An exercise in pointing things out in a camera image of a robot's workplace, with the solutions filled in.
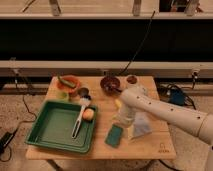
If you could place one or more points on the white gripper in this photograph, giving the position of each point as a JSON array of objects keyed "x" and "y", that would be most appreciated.
[{"x": 125, "y": 120}]

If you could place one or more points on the green sponge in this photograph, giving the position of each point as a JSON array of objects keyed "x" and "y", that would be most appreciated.
[{"x": 114, "y": 136}]

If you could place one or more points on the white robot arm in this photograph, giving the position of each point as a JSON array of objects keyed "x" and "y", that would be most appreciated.
[{"x": 198, "y": 124}]

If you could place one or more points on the green plastic tray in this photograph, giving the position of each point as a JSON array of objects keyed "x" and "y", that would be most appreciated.
[{"x": 54, "y": 124}]

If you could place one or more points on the light blue cloth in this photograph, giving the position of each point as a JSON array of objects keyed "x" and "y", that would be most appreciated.
[{"x": 141, "y": 125}]

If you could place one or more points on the yellow corn toy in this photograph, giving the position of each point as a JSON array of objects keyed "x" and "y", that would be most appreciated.
[{"x": 118, "y": 103}]

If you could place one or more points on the yellow round fruit toy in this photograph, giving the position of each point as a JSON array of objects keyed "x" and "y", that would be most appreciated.
[{"x": 88, "y": 114}]

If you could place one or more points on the dark red bowl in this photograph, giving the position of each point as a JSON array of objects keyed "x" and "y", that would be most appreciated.
[{"x": 110, "y": 85}]

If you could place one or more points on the white cup with brown content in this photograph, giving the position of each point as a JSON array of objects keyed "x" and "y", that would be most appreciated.
[{"x": 131, "y": 81}]

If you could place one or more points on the white dish brush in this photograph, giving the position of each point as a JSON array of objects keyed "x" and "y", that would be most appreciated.
[{"x": 84, "y": 102}]

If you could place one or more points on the blue power box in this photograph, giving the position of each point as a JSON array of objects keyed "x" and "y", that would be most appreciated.
[{"x": 177, "y": 97}]

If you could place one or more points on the small green cup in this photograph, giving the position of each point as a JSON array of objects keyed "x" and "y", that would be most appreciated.
[{"x": 63, "y": 96}]

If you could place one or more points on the orange bowl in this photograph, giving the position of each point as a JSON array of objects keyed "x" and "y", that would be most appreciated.
[{"x": 65, "y": 88}]

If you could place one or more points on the green cucumber toy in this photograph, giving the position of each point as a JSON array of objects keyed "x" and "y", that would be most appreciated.
[{"x": 67, "y": 83}]

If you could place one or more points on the black power adapter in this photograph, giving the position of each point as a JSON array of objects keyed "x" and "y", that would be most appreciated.
[{"x": 5, "y": 140}]

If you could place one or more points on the metal rail frame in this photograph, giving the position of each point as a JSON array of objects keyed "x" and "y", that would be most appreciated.
[{"x": 9, "y": 68}]

